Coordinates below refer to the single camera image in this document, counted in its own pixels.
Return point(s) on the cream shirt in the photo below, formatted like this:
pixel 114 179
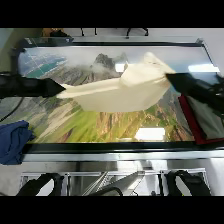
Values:
pixel 123 95

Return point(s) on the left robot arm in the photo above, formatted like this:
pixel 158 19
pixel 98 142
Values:
pixel 26 86

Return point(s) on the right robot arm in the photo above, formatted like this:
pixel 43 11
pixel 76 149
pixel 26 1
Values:
pixel 196 88

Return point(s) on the red garment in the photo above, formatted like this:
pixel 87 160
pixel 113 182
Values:
pixel 190 120

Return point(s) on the grey garment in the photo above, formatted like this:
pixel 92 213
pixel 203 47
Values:
pixel 208 123

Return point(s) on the blue garment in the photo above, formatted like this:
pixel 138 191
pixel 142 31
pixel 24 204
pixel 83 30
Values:
pixel 13 141

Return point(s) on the silver frame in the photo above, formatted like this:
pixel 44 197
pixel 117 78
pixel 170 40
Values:
pixel 100 156

